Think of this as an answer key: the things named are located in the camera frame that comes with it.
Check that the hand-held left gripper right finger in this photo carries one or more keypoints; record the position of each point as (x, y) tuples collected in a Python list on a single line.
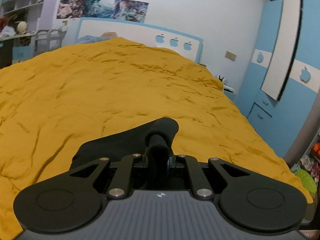
[(170, 162)]

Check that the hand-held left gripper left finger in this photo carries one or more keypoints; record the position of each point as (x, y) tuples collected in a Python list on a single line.
[(145, 161)]

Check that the black pants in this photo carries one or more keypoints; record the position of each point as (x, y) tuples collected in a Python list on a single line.
[(130, 140)]

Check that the yellow blanket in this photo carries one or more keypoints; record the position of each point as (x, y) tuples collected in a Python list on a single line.
[(100, 92)]

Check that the blue nightstand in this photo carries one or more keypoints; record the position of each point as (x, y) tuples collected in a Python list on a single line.
[(230, 96)]

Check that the white and black toy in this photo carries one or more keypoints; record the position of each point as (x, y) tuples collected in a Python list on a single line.
[(225, 82)]

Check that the white and blue headboard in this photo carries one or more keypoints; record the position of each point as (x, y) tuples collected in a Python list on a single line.
[(140, 33)]

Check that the blue wardrobe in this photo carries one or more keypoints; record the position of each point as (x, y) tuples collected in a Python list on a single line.
[(295, 120)]

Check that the blue pillow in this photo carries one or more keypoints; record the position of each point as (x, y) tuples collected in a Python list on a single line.
[(87, 39)]

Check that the green plastic item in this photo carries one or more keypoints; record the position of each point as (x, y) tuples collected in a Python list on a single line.
[(306, 182)]

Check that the pile of colourful items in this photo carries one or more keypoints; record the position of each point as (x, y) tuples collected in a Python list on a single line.
[(312, 152)]

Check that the grey metal chair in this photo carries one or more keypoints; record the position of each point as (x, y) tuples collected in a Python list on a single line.
[(48, 41)]

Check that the white wardrobe door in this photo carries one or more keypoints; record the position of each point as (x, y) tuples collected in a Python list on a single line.
[(280, 50)]

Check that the desk with blue front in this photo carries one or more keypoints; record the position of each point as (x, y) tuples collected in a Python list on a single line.
[(17, 50)]

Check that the round cream plush toy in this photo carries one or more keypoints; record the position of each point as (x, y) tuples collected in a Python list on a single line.
[(21, 27)]

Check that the beige wall switch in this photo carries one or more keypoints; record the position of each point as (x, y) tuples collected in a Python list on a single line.
[(230, 55)]

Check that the wall poster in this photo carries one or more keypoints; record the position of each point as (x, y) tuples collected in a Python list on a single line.
[(100, 8), (71, 8), (131, 10)]

